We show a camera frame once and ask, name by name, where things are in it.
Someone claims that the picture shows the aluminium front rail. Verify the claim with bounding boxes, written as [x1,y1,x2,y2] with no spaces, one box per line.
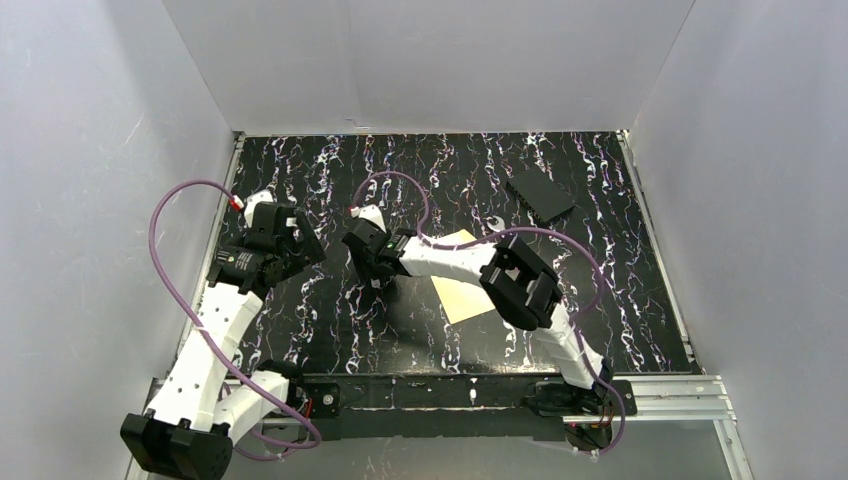
[140,377,738,425]

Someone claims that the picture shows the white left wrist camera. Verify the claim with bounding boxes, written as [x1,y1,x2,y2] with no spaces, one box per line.
[243,189,275,227]

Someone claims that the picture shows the cream envelope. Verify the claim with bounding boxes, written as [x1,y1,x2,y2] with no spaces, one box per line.
[429,229,498,326]

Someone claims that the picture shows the black flat box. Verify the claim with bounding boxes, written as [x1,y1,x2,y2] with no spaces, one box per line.
[506,168,575,226]

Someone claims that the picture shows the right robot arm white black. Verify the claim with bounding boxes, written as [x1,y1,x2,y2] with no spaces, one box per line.
[343,219,611,397]

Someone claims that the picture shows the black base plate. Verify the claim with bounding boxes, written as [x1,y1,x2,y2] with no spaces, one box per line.
[290,373,637,444]

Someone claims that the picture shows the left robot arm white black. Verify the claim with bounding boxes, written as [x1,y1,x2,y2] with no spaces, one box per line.
[120,190,324,479]

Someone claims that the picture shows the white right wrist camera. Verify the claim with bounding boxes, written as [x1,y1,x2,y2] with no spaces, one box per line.
[355,205,387,232]

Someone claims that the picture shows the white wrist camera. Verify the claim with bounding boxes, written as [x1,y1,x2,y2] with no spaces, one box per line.
[355,205,387,232]
[243,189,275,227]

